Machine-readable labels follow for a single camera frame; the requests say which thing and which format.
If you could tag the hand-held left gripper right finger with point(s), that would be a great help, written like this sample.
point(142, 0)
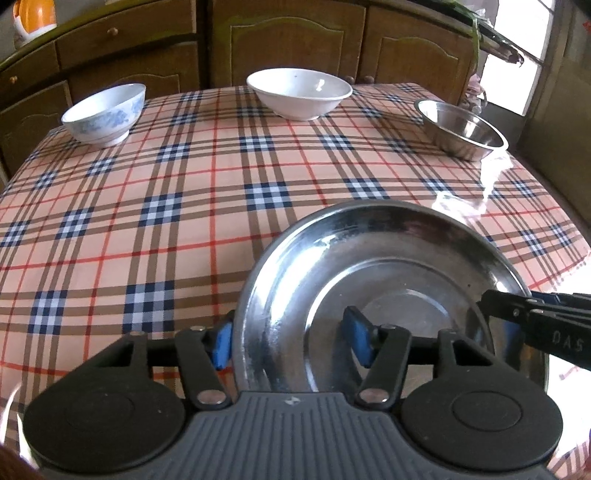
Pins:
point(358, 337)

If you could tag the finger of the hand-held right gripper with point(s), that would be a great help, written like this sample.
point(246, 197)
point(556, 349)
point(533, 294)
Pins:
point(503, 305)

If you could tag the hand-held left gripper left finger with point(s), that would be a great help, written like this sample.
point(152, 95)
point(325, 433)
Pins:
point(224, 341)

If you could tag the large steel plate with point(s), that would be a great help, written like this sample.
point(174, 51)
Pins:
point(369, 258)

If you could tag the small steel bowl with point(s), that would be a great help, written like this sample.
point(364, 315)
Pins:
point(461, 134)

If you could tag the wide plain white bowl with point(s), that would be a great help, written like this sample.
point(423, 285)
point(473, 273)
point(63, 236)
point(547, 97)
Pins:
point(295, 99)

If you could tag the blue patterned white bowl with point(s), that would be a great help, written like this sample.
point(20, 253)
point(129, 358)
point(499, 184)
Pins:
point(101, 120)

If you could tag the plaid tablecloth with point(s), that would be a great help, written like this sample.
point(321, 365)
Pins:
point(184, 207)

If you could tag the pink plastic bag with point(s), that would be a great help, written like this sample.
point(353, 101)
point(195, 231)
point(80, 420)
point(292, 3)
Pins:
point(475, 92)

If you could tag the window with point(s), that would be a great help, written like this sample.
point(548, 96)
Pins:
point(508, 83)

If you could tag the long wooden kitchen cabinet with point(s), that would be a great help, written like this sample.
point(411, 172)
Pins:
point(286, 46)

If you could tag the orange white kettle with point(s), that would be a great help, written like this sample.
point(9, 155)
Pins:
point(34, 16)

